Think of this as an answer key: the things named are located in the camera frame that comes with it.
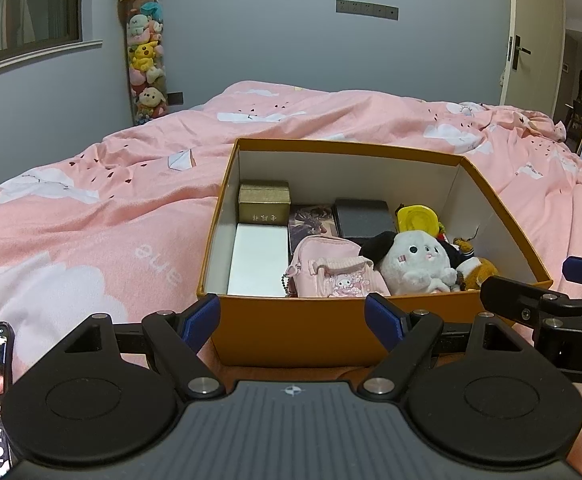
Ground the long white box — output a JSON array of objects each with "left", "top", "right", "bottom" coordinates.
[{"left": 227, "top": 223, "right": 292, "bottom": 297}]

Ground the window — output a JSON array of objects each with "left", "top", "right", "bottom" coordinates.
[{"left": 0, "top": 0, "right": 103, "bottom": 81}]

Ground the pink pouch bag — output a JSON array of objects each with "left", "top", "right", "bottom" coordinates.
[{"left": 285, "top": 234, "right": 392, "bottom": 298}]

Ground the illustrated card box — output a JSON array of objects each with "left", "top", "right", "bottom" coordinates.
[{"left": 288, "top": 203, "right": 339, "bottom": 266}]

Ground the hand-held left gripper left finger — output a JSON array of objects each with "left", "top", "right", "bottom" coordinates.
[{"left": 34, "top": 293, "right": 227, "bottom": 398}]

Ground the orange cardboard box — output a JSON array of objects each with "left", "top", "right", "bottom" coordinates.
[{"left": 196, "top": 137, "right": 554, "bottom": 368}]

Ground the gold box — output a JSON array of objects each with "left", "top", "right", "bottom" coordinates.
[{"left": 238, "top": 180, "right": 292, "bottom": 226}]

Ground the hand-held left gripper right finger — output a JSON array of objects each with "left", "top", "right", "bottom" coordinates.
[{"left": 362, "top": 293, "right": 522, "bottom": 397}]

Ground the white door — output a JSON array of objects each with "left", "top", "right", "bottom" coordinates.
[{"left": 501, "top": 0, "right": 566, "bottom": 121}]

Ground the clear tube of plush toys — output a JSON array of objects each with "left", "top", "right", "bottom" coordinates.
[{"left": 118, "top": 0, "right": 169, "bottom": 126}]

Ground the white plush with striped back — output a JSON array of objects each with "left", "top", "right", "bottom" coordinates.
[{"left": 360, "top": 230, "right": 459, "bottom": 295}]

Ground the yellow round plastic toy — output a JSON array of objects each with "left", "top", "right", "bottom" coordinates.
[{"left": 397, "top": 203, "right": 439, "bottom": 235}]

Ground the brown plush dog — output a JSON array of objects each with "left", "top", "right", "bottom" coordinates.
[{"left": 441, "top": 237, "right": 499, "bottom": 292}]

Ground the black box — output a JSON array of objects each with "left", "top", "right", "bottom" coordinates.
[{"left": 333, "top": 198, "right": 397, "bottom": 241}]

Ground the grey wall outlet panel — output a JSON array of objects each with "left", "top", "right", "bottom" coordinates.
[{"left": 336, "top": 0, "right": 400, "bottom": 21}]

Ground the black door handle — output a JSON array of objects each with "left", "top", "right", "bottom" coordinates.
[{"left": 508, "top": 35, "right": 532, "bottom": 70}]

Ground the pink printed blanket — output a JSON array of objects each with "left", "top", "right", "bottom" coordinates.
[{"left": 0, "top": 80, "right": 582, "bottom": 480}]

